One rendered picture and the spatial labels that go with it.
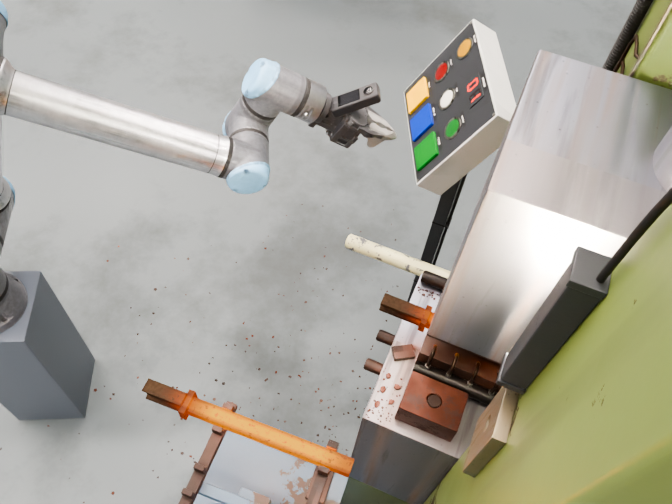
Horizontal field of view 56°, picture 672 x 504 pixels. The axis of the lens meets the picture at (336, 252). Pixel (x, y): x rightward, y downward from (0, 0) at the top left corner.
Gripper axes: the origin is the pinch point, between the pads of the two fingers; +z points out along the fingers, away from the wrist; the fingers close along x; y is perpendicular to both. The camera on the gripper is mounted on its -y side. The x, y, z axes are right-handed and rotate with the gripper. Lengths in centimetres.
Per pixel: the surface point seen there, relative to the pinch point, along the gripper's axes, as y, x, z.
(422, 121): 0.0, -9.4, 10.3
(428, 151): -0.4, 1.3, 10.3
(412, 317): 6.3, 45.5, 4.7
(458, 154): -7.7, 7.1, 12.4
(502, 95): -21.6, -1.1, 14.6
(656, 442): -61, 96, -38
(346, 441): 95, 41, 49
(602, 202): -49, 60, -13
